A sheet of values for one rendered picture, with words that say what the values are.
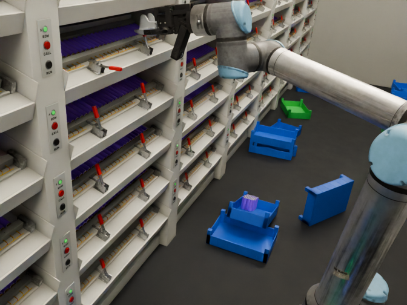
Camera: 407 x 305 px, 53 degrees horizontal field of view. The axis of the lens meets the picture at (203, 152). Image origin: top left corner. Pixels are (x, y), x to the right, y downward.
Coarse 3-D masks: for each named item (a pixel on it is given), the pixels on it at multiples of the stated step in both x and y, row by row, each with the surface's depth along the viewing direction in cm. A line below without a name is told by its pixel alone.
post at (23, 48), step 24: (48, 0) 86; (24, 24) 82; (0, 48) 87; (24, 48) 84; (24, 72) 87; (48, 96) 93; (24, 144) 96; (48, 144) 97; (48, 168) 99; (48, 192) 101; (72, 192) 110; (48, 216) 103; (72, 216) 113; (72, 240) 116; (48, 264) 112; (72, 264) 119
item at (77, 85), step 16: (128, 16) 145; (128, 48) 131; (160, 48) 141; (112, 64) 118; (128, 64) 122; (144, 64) 130; (64, 80) 96; (80, 80) 104; (96, 80) 108; (112, 80) 116; (80, 96) 105
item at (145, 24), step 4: (144, 16) 126; (140, 20) 127; (144, 20) 126; (140, 24) 127; (144, 24) 127; (148, 24) 126; (152, 24) 126; (156, 24) 125; (140, 28) 128; (144, 28) 127; (148, 28) 127; (152, 28) 126; (136, 32) 129; (140, 32) 128
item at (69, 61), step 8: (120, 40) 127; (128, 40) 130; (136, 40) 134; (144, 40) 139; (96, 48) 116; (104, 48) 118; (112, 48) 122; (120, 48) 125; (72, 56) 107; (80, 56) 109; (88, 56) 112; (96, 56) 115; (64, 64) 104; (72, 64) 107; (80, 64) 108
